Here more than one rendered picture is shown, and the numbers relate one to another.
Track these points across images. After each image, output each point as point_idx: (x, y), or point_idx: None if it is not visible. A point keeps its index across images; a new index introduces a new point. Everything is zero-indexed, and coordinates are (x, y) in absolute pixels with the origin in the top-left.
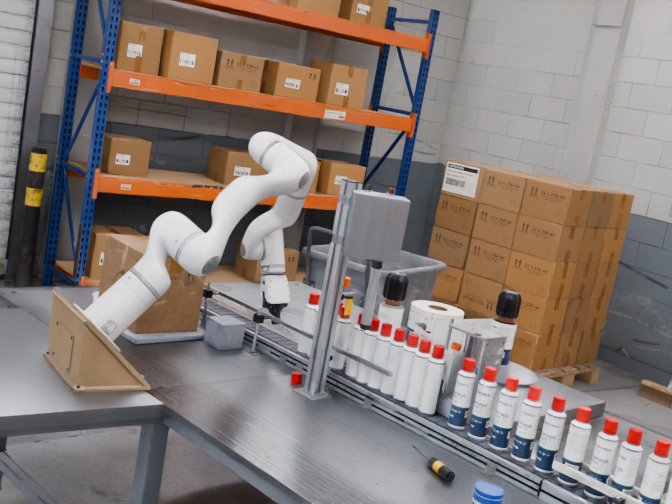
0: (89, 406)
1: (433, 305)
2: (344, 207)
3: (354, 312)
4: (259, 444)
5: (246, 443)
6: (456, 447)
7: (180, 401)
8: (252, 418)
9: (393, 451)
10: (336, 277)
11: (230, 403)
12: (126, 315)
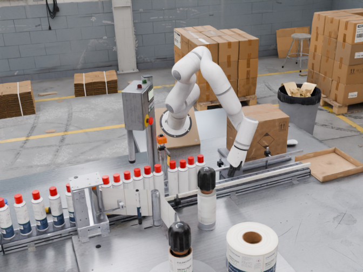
0: (138, 138)
1: (261, 237)
2: None
3: None
4: (94, 168)
5: (96, 165)
6: None
7: (142, 155)
8: (122, 170)
9: None
10: (145, 130)
11: (140, 167)
12: (168, 118)
